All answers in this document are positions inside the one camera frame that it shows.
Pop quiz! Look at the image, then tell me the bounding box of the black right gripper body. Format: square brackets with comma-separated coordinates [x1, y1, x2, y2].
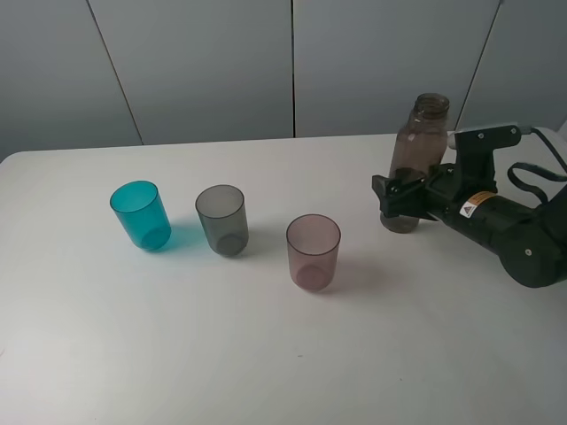
[416, 162, 496, 226]

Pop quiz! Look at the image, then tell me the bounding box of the pink transparent plastic cup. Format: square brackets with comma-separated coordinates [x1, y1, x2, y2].
[285, 213, 342, 292]

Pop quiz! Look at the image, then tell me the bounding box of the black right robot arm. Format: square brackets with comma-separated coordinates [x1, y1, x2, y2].
[424, 162, 566, 289]

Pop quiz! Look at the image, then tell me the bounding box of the grey transparent plastic cup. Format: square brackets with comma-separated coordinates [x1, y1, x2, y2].
[195, 184, 249, 257]

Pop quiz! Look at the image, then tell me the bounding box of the teal transparent plastic cup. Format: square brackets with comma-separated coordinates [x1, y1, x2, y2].
[110, 181, 172, 251]

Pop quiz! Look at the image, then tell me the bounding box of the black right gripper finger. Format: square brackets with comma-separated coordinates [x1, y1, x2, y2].
[371, 175, 428, 218]

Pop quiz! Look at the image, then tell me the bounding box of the brown transparent plastic bottle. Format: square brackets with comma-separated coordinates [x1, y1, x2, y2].
[380, 93, 450, 234]

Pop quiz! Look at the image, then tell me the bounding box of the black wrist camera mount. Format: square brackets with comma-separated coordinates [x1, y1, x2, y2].
[448, 124, 522, 194]

